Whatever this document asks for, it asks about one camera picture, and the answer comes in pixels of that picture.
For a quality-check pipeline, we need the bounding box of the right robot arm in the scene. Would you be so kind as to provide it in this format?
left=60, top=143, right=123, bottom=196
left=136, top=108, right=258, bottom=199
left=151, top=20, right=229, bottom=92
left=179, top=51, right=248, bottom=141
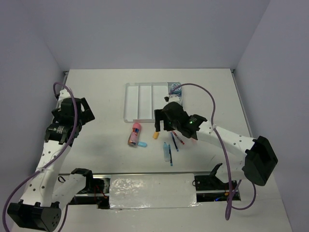
left=154, top=102, right=278, bottom=189

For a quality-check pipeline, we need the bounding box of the white divided organizer tray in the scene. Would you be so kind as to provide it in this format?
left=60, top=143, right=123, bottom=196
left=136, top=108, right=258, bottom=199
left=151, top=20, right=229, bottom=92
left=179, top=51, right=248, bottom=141
left=123, top=82, right=169, bottom=123

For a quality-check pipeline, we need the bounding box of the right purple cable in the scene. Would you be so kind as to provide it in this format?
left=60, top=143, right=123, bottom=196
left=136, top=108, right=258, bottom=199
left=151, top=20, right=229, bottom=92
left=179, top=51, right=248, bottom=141
left=169, top=83, right=256, bottom=221

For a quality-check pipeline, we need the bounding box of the blue jar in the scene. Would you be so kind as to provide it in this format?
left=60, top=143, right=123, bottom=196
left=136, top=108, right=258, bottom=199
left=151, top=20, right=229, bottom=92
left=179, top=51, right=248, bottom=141
left=169, top=94, right=183, bottom=106
left=168, top=82, right=182, bottom=95

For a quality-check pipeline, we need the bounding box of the dark blue pen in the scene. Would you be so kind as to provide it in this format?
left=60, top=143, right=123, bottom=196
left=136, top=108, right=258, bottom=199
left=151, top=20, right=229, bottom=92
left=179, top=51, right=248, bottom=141
left=170, top=131, right=179, bottom=152

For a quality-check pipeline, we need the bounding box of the right camera mount white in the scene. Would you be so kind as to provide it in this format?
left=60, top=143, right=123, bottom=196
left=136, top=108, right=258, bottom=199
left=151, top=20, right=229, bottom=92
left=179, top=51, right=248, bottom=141
left=164, top=94, right=182, bottom=105

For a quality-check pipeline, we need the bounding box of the pink tube of markers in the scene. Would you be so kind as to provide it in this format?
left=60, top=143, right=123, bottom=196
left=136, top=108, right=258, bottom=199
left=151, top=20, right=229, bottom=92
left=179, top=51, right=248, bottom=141
left=127, top=123, right=141, bottom=147

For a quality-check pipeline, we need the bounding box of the blue highlighter cap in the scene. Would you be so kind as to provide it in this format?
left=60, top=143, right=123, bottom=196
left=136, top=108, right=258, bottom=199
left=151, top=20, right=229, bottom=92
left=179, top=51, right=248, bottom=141
left=138, top=141, right=147, bottom=147

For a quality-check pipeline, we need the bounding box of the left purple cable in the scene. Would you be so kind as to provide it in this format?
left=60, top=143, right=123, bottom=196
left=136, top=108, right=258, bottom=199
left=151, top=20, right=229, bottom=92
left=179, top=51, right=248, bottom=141
left=3, top=82, right=78, bottom=232

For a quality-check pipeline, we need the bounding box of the red pen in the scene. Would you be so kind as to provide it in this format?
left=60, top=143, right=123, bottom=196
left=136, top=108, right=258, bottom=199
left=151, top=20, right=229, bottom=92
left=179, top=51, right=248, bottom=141
left=172, top=131, right=185, bottom=145

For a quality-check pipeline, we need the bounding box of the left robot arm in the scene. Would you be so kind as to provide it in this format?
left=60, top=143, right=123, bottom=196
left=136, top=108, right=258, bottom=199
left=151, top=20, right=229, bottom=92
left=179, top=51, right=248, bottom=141
left=7, top=98, right=95, bottom=232

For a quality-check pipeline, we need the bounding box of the purple cable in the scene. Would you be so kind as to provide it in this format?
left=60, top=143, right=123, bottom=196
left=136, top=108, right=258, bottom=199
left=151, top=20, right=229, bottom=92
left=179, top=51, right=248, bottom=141
left=169, top=83, right=256, bottom=221
left=3, top=82, right=78, bottom=232

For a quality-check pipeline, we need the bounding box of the teal pen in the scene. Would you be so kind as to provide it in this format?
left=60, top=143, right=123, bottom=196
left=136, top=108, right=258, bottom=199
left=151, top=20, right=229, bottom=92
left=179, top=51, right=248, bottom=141
left=168, top=144, right=173, bottom=166

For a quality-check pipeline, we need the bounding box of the orange highlighter cap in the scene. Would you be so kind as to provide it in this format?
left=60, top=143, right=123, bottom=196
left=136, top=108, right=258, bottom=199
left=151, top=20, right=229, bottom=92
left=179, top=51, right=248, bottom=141
left=153, top=132, right=159, bottom=139

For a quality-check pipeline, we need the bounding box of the blue highlighter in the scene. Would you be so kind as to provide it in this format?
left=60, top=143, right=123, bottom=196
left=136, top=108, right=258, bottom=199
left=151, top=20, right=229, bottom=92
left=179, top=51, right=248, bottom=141
left=163, top=142, right=170, bottom=162

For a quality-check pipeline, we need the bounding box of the silver foil tape patch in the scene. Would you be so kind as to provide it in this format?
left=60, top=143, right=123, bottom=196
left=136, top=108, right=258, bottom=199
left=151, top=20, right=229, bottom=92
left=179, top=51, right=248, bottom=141
left=109, top=174, right=198, bottom=209

